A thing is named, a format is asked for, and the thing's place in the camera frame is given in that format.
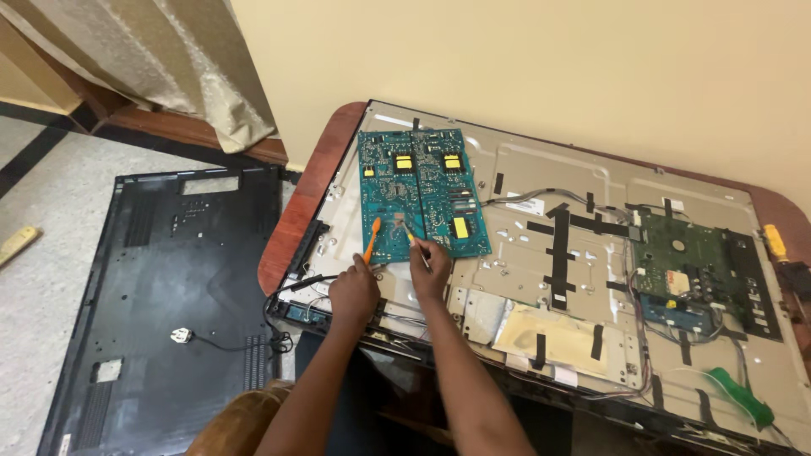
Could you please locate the person's right hand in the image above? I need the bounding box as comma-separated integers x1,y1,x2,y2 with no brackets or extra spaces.
408,238,453,304

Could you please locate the person's left hand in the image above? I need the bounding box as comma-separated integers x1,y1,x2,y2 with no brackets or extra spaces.
327,252,381,326

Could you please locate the yellow-tipped metal tool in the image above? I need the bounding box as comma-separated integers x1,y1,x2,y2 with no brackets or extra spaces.
402,222,435,275

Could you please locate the orange toothbrush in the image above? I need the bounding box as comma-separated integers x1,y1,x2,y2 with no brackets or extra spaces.
362,217,382,266

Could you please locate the teal power supply board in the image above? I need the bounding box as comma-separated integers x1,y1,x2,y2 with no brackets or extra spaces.
357,128,493,265

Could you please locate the opened television chassis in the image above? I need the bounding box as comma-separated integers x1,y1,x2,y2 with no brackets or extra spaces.
266,99,811,452

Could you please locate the brown wooden stool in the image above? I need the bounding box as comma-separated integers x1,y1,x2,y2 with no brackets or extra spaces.
185,380,295,456

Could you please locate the black television back cover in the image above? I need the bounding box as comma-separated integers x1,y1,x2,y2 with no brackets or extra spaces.
37,166,284,456

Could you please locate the small blue circuit board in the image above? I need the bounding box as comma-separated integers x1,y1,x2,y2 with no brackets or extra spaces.
640,293,717,335

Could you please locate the green main circuit board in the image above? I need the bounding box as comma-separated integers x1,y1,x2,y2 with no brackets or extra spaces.
631,209,748,318

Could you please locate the beige curtain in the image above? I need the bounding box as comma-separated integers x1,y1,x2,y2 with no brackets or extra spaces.
0,0,278,155

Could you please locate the yellow flat object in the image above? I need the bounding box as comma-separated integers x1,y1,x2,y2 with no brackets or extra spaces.
0,226,40,267

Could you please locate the black power cable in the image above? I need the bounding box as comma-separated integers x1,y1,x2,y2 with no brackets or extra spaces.
190,274,340,356

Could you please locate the wooden bed frame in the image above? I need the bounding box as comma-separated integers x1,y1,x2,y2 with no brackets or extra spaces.
0,13,289,167

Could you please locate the green-handled screwdriver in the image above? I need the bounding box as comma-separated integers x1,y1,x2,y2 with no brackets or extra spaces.
707,367,776,429

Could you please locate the yellow-handled screwdriver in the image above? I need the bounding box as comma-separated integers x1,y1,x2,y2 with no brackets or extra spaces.
762,224,790,263

